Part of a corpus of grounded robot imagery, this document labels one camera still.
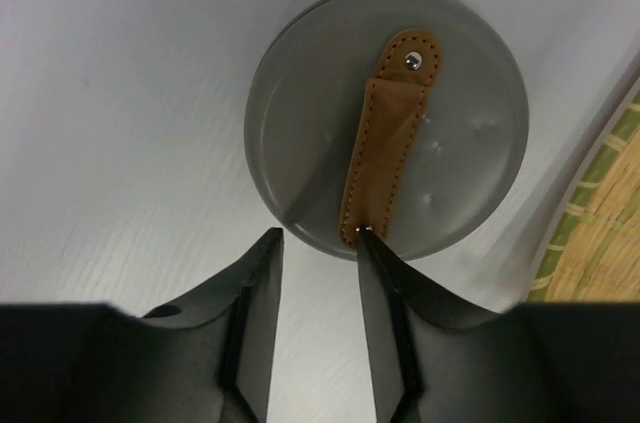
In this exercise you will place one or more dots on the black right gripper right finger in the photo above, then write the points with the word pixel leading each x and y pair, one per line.
pixel 436 357

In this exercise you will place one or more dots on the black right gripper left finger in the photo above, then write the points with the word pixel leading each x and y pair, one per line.
pixel 206 356

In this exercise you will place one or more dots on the bamboo woven tray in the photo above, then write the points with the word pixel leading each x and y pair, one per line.
pixel 592 254

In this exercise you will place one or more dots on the grey canister lid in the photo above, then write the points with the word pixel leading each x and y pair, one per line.
pixel 408 117

